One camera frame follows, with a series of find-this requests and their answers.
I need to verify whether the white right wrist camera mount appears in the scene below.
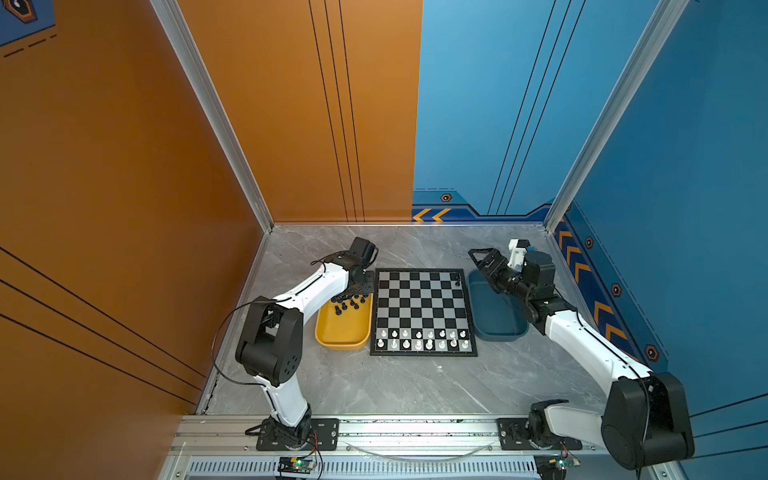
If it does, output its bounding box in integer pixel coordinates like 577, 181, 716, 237
507, 239, 530, 272

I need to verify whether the yellow plastic tray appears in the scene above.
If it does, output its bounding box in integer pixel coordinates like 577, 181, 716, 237
315, 294, 373, 351

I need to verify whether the aluminium corner post left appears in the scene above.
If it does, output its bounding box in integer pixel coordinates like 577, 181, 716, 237
150, 0, 274, 234

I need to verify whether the black white chess board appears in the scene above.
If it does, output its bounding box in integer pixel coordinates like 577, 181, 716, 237
369, 268, 478, 358

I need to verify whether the teal plastic tray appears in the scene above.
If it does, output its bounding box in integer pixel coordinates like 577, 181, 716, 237
467, 270, 529, 342

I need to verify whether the aluminium corner post right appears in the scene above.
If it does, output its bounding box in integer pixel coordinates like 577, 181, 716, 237
543, 0, 689, 233

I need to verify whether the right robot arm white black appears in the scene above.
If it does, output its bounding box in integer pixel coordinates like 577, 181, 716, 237
468, 239, 695, 471

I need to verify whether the white chess piece row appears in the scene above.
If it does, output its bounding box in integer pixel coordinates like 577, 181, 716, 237
371, 327, 477, 356

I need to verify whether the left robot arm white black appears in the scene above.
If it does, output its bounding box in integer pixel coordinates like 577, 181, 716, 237
235, 237, 379, 448

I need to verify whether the aluminium corner post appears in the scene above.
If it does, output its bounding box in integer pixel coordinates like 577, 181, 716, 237
543, 0, 689, 233
150, 0, 274, 234

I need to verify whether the green circuit board left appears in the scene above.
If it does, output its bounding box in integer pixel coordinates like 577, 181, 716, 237
276, 457, 319, 479

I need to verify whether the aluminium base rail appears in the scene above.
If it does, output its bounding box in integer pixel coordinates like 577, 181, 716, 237
159, 414, 685, 479

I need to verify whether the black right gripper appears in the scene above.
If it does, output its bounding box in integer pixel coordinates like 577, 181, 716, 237
468, 249, 534, 303

